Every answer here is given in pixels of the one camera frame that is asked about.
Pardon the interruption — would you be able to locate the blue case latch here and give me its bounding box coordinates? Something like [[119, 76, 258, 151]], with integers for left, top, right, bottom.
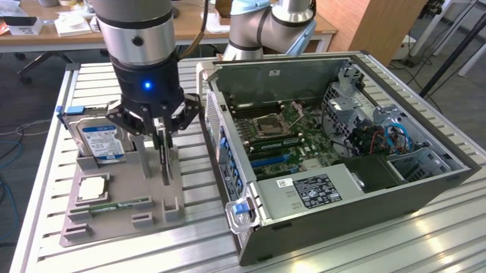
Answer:
[[231, 200, 251, 218]]

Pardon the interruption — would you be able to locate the blue wire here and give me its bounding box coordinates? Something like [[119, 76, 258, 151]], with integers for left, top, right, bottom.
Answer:
[[383, 122, 415, 154]]

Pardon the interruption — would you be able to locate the metal socket cover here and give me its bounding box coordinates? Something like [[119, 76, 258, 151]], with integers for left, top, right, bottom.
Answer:
[[281, 101, 306, 126]]

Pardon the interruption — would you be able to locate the black flat device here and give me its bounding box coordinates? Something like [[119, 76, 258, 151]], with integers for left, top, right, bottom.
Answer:
[[3, 16, 38, 27]]

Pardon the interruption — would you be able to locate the brown cardboard box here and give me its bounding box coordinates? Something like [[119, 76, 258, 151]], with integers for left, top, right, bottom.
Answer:
[[214, 0, 234, 18]]

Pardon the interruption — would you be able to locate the CPU socket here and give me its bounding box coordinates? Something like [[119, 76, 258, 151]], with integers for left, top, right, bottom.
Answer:
[[256, 113, 294, 139]]

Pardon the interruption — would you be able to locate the wooden cabinet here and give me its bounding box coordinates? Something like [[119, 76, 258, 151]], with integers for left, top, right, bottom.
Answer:
[[314, 0, 429, 66]]

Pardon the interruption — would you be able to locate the black camera cable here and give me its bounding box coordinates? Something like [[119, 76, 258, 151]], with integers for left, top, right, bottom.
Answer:
[[178, 0, 212, 59]]

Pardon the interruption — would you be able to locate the hard disk in blue caddy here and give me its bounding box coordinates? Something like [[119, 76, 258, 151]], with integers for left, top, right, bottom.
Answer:
[[55, 104, 136, 166]]

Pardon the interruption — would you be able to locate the black plastic air duct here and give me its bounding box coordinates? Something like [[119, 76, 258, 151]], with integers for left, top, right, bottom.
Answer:
[[334, 155, 407, 195]]

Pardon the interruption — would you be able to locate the black tripod stand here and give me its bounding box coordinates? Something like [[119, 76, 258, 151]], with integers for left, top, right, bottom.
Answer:
[[417, 11, 486, 99]]

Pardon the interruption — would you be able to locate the grey power supply unit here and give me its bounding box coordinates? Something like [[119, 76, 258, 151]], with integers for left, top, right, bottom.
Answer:
[[255, 163, 366, 222]]

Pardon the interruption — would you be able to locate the blue expansion slot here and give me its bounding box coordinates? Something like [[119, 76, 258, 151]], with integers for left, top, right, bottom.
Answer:
[[250, 155, 291, 169]]

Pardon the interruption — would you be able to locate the installed RAM stick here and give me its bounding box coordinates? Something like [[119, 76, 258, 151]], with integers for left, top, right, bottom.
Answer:
[[248, 138, 305, 153]]

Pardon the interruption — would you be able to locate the white desk leg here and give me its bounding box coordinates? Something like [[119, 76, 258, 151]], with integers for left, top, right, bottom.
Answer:
[[410, 0, 457, 57]]

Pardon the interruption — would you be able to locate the long wooden desk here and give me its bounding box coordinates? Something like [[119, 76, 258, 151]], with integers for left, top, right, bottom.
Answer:
[[0, 0, 339, 62]]

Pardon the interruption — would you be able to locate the green RAM stick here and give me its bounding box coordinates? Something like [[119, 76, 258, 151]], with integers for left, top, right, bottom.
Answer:
[[87, 198, 151, 214]]

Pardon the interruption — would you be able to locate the white floor box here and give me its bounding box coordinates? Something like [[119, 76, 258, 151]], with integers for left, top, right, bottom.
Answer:
[[390, 34, 418, 62]]

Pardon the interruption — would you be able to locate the white floor cable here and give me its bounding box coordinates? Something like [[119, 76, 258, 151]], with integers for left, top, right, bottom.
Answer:
[[0, 118, 52, 136]]

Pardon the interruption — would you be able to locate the black office chair base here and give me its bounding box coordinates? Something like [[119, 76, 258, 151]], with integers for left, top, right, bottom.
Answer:
[[15, 49, 111, 85]]

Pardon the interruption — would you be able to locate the red wire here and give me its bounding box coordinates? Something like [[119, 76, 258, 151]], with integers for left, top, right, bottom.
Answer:
[[370, 129, 385, 156]]

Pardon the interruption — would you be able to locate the white box with ring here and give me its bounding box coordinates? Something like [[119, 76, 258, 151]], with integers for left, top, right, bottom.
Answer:
[[54, 15, 94, 38]]

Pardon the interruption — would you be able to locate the stack of white papers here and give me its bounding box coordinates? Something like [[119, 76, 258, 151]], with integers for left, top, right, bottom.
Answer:
[[207, 15, 231, 34]]

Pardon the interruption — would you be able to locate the open dark PC case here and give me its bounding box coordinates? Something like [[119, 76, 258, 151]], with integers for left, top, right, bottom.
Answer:
[[195, 51, 482, 267]]

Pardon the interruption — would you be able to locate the silver CPU chip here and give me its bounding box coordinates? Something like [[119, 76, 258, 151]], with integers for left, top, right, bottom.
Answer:
[[75, 176, 110, 201]]

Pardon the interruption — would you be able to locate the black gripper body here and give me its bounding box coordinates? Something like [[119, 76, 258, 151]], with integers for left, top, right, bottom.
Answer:
[[111, 53, 187, 119]]

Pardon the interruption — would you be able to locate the grey plastic parts rack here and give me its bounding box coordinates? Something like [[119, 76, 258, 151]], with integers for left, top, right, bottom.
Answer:
[[59, 133, 187, 248]]

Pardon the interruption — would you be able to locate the graphics card with metal bracket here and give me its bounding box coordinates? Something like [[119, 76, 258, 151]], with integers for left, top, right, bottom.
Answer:
[[152, 118, 176, 187]]

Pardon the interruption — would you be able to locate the small metal disk bay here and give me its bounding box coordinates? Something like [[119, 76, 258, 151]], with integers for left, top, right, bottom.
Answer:
[[386, 147, 454, 183]]

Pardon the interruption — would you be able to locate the perforated metal disk bay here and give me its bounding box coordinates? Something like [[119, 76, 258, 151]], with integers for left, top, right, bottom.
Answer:
[[322, 82, 378, 143]]

